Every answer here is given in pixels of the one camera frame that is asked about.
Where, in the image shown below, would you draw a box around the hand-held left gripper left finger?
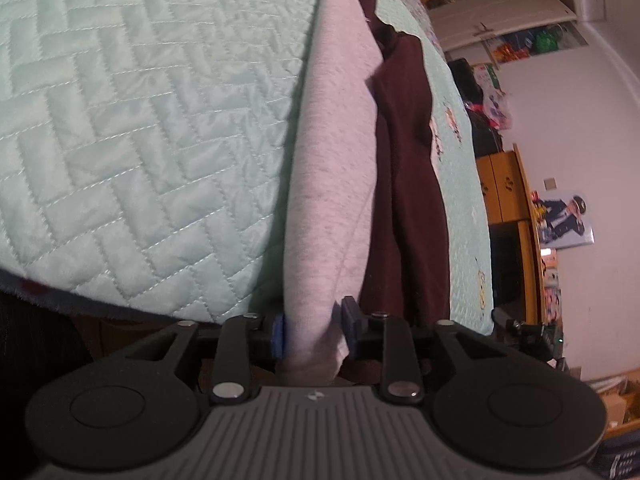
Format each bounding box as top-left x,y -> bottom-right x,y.
125,313 -> 287,405

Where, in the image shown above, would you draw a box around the black armchair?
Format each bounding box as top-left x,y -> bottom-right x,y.
446,57 -> 504,159

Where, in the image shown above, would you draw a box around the white door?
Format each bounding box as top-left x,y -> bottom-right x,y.
415,0 -> 577,54

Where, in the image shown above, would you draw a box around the hanging colourful bags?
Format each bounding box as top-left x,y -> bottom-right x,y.
489,24 -> 572,64

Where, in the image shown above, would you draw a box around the uniformed figure portrait poster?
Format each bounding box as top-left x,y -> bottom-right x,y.
530,191 -> 597,252

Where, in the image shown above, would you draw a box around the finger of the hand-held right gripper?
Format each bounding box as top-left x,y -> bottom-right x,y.
492,307 -> 518,333

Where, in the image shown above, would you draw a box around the wooden desk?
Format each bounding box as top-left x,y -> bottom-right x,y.
475,142 -> 547,327

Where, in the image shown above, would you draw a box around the white plastic bag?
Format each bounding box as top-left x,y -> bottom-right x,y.
471,62 -> 512,132

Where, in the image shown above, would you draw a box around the mint bee-print quilt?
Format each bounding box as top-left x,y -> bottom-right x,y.
0,0 -> 497,337

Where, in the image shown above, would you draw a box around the maroon and grey sweatshirt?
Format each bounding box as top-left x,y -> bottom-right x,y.
276,0 -> 452,387

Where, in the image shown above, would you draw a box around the brown cardboard box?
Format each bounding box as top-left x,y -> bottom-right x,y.
585,369 -> 640,442

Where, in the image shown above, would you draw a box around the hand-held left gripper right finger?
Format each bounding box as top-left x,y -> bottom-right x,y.
341,296 -> 503,405

